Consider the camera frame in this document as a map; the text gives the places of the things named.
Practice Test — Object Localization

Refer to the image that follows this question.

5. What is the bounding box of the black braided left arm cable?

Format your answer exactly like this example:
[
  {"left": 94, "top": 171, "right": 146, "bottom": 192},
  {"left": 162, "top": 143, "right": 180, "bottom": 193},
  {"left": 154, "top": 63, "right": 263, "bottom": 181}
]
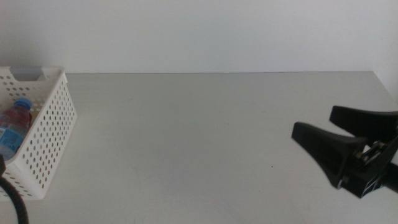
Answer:
[{"left": 0, "top": 176, "right": 30, "bottom": 224}]

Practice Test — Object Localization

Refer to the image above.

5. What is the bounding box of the red cola can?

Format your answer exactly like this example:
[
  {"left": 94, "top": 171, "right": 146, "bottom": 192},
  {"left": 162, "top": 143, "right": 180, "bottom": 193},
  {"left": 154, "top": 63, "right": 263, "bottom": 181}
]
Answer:
[{"left": 1, "top": 105, "right": 33, "bottom": 130}]

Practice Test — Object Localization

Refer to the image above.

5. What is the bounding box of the clear water bottle blue cap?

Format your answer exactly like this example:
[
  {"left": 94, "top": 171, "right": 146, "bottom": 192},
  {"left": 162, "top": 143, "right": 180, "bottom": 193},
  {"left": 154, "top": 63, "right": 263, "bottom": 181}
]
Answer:
[{"left": 0, "top": 97, "right": 34, "bottom": 162}]

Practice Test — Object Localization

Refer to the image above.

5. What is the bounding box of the white perforated plastic basket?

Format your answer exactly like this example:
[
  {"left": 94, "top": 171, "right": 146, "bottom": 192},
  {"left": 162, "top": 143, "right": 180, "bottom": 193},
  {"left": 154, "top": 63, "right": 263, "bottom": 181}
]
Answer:
[{"left": 0, "top": 65, "right": 78, "bottom": 201}]

